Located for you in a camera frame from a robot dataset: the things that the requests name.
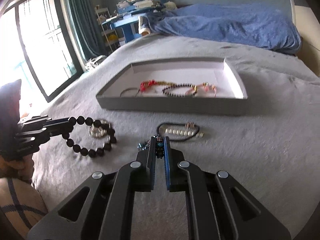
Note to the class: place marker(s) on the grey bed cover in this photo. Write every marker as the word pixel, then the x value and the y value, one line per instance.
pixel 273 151

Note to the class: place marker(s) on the blue desk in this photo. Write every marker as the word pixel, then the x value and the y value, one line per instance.
pixel 126 20

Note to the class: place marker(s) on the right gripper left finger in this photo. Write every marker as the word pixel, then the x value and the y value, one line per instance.
pixel 101 207

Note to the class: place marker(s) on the white plush toy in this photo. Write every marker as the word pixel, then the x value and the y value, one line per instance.
pixel 170 5

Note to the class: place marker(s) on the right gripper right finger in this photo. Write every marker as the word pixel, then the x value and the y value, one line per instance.
pixel 218 206

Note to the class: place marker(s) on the grey cardboard tray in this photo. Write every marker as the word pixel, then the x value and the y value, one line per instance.
pixel 201 85

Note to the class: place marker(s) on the pearl ring hair clip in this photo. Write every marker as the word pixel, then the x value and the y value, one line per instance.
pixel 99 132

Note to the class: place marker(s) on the beige checked pillow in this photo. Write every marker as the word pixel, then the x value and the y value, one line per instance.
pixel 21 204

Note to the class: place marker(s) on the stack of papers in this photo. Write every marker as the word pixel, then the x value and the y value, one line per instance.
pixel 125 6

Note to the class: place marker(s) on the person's left hand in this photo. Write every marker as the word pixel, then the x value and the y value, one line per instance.
pixel 22 169

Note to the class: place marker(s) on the window with dark frame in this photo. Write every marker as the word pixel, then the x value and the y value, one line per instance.
pixel 37 49

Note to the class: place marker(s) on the blue blanket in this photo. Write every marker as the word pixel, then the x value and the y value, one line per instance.
pixel 255 25

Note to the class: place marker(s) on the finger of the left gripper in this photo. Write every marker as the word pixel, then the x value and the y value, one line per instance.
pixel 44 121
pixel 52 131

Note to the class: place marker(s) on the white wardrobe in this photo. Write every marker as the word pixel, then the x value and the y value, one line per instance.
pixel 308 27

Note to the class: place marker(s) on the teal curtain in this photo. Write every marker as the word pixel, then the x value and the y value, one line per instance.
pixel 86 29

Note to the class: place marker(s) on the white shelf rack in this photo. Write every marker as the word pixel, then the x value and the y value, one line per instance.
pixel 111 37

